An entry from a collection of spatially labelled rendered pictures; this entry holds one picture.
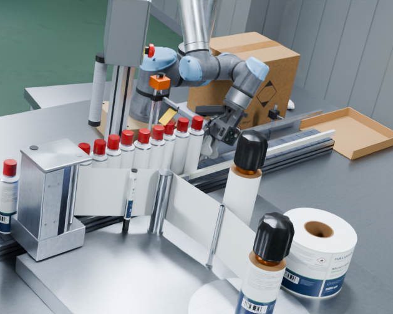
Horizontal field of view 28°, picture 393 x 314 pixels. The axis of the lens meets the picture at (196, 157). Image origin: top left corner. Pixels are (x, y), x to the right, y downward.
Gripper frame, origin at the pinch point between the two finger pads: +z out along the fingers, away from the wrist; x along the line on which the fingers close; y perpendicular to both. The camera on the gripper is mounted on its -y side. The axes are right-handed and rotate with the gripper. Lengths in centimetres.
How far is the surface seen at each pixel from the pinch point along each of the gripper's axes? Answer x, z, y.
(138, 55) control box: -45.9, -18.2, 0.9
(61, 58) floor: 162, 15, -264
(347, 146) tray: 69, -28, 6
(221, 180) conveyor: 10.1, 2.9, 5.8
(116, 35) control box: -53, -20, -3
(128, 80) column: -31.2, -10.5, -11.9
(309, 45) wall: 215, -74, -131
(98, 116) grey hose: -38.5, 2.1, -7.9
